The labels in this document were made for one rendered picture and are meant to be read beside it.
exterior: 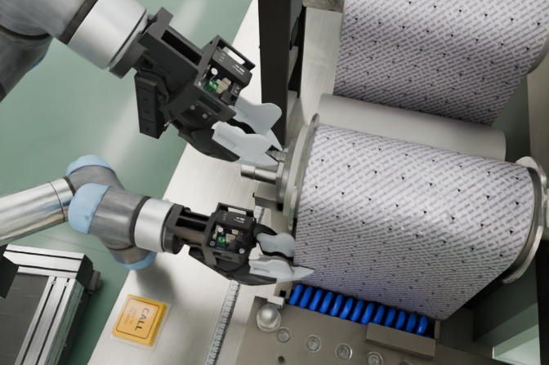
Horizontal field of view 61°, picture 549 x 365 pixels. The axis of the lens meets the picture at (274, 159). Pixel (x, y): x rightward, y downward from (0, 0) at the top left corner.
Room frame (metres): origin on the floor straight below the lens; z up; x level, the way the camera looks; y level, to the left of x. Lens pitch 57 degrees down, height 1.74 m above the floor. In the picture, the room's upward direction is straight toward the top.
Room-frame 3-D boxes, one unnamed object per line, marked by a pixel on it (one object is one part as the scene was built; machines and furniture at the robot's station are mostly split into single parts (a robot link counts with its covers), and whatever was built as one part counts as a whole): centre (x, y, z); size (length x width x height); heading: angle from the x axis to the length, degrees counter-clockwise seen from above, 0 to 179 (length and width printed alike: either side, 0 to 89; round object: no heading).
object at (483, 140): (0.38, -0.18, 1.17); 0.26 x 0.12 x 0.12; 75
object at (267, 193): (0.34, 0.00, 1.05); 0.06 x 0.05 x 0.31; 75
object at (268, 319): (0.18, 0.01, 1.05); 0.04 x 0.04 x 0.04
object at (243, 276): (0.23, 0.04, 1.09); 0.09 x 0.05 x 0.02; 74
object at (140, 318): (0.21, 0.23, 0.91); 0.07 x 0.07 x 0.02; 75
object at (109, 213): (0.31, 0.24, 1.11); 0.11 x 0.08 x 0.09; 75
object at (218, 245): (0.27, 0.09, 1.12); 0.12 x 0.08 x 0.09; 75
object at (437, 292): (0.21, -0.14, 1.12); 0.23 x 0.01 x 0.18; 75
